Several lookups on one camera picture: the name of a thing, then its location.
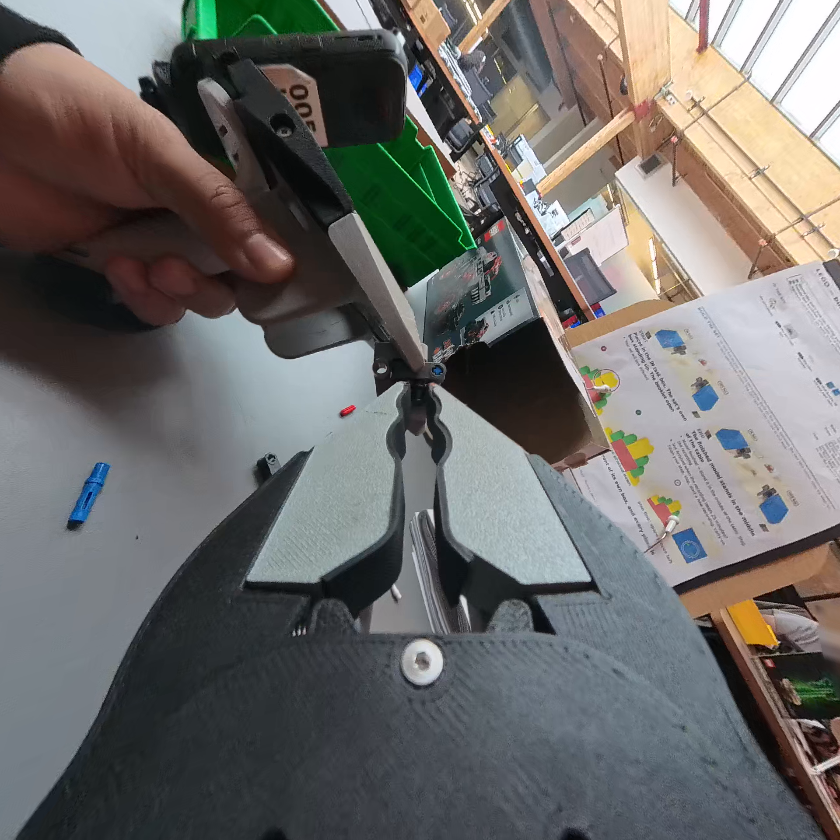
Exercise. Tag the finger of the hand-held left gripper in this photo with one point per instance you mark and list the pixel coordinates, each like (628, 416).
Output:
(384, 295)

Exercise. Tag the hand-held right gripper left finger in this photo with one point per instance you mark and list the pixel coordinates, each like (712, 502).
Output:
(328, 512)

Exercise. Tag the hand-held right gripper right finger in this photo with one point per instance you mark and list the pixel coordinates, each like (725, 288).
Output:
(505, 518)

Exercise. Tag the grey toy brick assembly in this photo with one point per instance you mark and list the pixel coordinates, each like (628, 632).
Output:
(415, 394)

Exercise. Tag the blue toy connector pin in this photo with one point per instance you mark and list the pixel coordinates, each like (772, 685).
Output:
(88, 495)

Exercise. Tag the dark toy set box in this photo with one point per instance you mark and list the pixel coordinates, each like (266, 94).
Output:
(472, 289)

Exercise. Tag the person's left hand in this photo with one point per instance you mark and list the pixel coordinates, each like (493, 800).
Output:
(98, 151)

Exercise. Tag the small black toy connector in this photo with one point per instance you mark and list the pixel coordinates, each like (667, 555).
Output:
(267, 464)

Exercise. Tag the green storage bin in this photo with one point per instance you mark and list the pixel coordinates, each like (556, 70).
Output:
(262, 16)
(400, 197)

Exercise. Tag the brown cardboard box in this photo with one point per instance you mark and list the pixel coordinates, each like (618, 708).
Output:
(525, 394)

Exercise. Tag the task instruction sign board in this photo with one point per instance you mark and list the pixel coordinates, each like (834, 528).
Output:
(722, 407)

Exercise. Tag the yellow box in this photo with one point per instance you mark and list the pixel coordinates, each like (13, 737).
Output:
(751, 623)

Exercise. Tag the wooden support beam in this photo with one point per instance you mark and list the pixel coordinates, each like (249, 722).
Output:
(640, 52)

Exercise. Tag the white cabinet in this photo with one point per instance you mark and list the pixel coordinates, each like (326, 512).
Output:
(682, 229)

